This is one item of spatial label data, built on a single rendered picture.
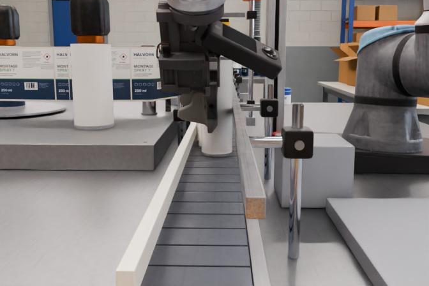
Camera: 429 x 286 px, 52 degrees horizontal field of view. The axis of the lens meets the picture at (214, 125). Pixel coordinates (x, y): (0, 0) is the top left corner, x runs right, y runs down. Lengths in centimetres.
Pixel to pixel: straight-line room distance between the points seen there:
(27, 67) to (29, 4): 820
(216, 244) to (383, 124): 54
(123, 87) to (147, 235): 92
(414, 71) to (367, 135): 15
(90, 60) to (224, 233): 65
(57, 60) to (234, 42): 76
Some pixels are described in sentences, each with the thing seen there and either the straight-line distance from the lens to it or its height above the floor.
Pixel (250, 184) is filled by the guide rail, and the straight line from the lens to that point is 29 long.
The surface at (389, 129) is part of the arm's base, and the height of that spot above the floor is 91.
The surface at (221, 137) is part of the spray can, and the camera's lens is 71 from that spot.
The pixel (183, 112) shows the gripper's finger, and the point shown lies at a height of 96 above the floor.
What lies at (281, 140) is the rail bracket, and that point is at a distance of 46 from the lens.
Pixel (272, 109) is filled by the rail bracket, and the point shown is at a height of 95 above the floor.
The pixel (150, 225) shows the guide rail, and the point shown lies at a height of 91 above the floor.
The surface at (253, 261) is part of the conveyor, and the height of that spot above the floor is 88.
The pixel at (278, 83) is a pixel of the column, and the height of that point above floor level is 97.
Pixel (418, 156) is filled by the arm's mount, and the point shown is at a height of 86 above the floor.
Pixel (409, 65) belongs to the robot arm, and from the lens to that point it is 83.
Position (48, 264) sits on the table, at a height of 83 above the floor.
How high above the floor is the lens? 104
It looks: 9 degrees down
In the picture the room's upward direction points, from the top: straight up
